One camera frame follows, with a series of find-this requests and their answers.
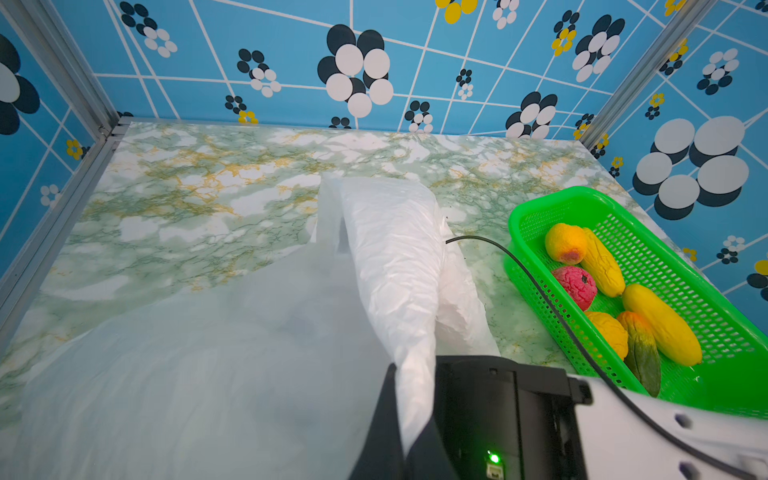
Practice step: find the green orange toy mango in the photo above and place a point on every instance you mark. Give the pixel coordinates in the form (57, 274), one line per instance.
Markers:
(643, 358)

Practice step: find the yellow toy mango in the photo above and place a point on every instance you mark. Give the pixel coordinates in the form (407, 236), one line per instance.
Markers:
(602, 266)
(673, 335)

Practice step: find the green plastic basket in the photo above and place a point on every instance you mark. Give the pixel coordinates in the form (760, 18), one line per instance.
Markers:
(732, 378)

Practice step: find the aluminium corner post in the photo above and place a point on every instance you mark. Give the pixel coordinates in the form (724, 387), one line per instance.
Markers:
(55, 120)
(678, 28)

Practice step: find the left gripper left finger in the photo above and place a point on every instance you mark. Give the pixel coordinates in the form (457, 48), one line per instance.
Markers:
(382, 455)

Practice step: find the left aluminium corner post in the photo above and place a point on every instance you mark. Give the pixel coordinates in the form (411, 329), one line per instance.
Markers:
(55, 120)

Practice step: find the pink toy apple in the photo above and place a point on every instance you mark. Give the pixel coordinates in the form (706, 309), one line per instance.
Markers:
(578, 284)

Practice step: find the yellow toy orange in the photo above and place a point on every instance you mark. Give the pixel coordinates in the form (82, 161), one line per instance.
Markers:
(612, 332)

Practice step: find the right aluminium corner post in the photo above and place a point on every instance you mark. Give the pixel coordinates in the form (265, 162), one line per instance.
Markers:
(678, 28)

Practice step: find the white plastic bag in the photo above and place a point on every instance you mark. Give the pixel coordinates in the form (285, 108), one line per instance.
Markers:
(275, 375)

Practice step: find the yellow toy apple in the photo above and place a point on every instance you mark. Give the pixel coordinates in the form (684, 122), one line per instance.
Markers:
(566, 244)

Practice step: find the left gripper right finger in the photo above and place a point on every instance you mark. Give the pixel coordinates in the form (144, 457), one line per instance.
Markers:
(427, 458)

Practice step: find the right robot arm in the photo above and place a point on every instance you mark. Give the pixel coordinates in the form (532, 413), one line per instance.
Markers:
(502, 420)

